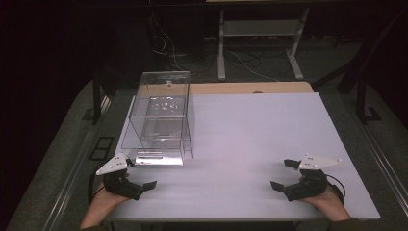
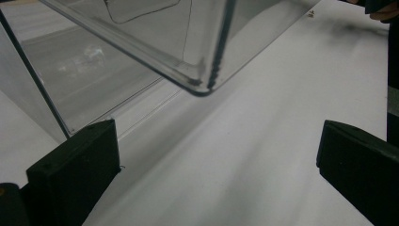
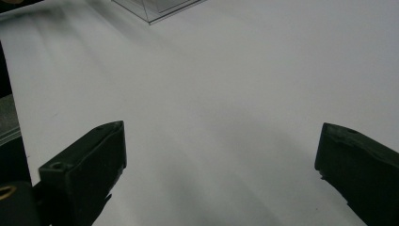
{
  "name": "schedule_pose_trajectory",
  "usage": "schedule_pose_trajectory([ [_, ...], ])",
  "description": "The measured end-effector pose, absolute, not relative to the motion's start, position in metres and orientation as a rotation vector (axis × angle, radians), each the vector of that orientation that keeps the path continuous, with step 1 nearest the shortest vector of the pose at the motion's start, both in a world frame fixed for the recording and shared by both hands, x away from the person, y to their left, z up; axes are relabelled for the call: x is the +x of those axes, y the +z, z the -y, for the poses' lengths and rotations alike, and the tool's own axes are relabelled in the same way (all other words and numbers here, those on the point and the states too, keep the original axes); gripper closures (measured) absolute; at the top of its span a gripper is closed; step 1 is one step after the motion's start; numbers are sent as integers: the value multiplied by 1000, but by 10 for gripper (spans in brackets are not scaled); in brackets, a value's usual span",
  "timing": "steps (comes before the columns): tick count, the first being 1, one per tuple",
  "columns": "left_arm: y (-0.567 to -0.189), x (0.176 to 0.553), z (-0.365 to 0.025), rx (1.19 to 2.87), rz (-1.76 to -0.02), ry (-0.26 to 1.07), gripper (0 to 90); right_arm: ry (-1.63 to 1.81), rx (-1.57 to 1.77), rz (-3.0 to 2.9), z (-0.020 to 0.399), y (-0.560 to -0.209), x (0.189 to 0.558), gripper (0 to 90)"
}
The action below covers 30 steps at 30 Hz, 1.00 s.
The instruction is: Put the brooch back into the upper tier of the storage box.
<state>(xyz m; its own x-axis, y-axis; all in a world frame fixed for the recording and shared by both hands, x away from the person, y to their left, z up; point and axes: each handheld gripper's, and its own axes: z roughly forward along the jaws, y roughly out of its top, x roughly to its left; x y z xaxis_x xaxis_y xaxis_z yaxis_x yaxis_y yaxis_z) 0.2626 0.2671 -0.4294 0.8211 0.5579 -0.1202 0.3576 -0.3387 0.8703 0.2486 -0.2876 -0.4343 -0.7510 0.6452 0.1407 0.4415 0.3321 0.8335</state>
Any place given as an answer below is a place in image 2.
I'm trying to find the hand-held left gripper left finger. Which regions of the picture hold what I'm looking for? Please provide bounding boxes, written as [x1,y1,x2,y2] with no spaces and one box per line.
[25,119,122,226]

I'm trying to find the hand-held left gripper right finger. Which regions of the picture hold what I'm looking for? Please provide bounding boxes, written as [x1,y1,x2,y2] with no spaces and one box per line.
[315,120,399,226]

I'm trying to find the clear plastic storage box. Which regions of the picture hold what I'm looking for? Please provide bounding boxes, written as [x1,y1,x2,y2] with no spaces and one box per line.
[0,0,321,143]

